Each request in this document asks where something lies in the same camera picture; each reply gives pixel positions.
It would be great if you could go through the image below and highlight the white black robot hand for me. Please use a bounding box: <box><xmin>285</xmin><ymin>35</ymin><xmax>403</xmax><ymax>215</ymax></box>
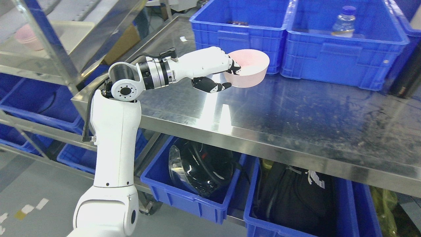
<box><xmin>167</xmin><ymin>46</ymin><xmax>241</xmax><ymax>93</ymax></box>

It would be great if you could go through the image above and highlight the pink plastic bowl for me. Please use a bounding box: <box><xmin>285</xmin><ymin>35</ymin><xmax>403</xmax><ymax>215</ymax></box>
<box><xmin>223</xmin><ymin>49</ymin><xmax>270</xmax><ymax>88</ymax></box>

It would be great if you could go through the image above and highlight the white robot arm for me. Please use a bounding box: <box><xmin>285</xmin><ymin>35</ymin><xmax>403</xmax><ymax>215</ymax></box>
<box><xmin>68</xmin><ymin>48</ymin><xmax>178</xmax><ymax>237</ymax></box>

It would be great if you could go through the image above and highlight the blue crate back middle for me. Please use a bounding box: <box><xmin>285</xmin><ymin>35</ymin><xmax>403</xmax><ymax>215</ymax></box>
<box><xmin>280</xmin><ymin>0</ymin><xmax>409</xmax><ymax>91</ymax></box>

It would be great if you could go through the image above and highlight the blue crate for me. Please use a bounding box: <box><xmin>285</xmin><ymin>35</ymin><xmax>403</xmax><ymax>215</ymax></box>
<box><xmin>189</xmin><ymin>0</ymin><xmax>290</xmax><ymax>74</ymax></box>
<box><xmin>280</xmin><ymin>0</ymin><xmax>409</xmax><ymax>91</ymax></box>
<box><xmin>388</xmin><ymin>0</ymin><xmax>421</xmax><ymax>45</ymax></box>

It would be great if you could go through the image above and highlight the steel shelf rack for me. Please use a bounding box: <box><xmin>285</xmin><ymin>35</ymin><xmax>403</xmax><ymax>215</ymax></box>
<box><xmin>1</xmin><ymin>0</ymin><xmax>146</xmax><ymax>159</ymax></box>

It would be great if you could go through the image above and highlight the stack of pink bowls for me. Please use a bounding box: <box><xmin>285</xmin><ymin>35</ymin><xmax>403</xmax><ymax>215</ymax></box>
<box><xmin>14</xmin><ymin>24</ymin><xmax>44</xmax><ymax>51</ymax></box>

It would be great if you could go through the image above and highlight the blue crate back left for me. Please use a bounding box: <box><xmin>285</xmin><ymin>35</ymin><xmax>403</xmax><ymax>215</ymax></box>
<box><xmin>189</xmin><ymin>0</ymin><xmax>290</xmax><ymax>74</ymax></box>

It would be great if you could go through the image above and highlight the black helmet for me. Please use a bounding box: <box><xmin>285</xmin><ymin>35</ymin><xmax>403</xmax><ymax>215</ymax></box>
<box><xmin>168</xmin><ymin>138</ymin><xmax>239</xmax><ymax>198</ymax></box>

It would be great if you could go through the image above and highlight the blue bin with helmet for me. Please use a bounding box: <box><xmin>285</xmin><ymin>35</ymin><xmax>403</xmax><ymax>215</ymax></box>
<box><xmin>140</xmin><ymin>136</ymin><xmax>248</xmax><ymax>224</ymax></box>

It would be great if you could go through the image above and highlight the clear water bottle blue cap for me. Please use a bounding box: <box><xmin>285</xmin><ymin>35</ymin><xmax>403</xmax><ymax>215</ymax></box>
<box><xmin>331</xmin><ymin>6</ymin><xmax>357</xmax><ymax>38</ymax></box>

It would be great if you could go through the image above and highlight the beige bear tray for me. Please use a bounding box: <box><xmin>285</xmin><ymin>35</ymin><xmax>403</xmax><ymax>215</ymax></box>
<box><xmin>1</xmin><ymin>21</ymin><xmax>95</xmax><ymax>58</ymax></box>

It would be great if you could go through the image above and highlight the blue bin with bag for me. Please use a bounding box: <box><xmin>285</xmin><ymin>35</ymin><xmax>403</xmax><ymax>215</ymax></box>
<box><xmin>243</xmin><ymin>157</ymin><xmax>383</xmax><ymax>237</ymax></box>

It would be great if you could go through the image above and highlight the black bag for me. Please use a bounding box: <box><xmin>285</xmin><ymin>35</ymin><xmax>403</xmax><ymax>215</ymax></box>
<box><xmin>252</xmin><ymin>163</ymin><xmax>337</xmax><ymax>237</ymax></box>

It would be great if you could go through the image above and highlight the black thermos bottle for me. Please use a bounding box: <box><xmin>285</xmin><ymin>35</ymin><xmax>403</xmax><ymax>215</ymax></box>
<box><xmin>389</xmin><ymin>42</ymin><xmax>421</xmax><ymax>99</ymax></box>

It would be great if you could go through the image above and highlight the blue crate back right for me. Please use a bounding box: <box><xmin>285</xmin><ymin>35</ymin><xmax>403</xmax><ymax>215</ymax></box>
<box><xmin>388</xmin><ymin>0</ymin><xmax>421</xmax><ymax>45</ymax></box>

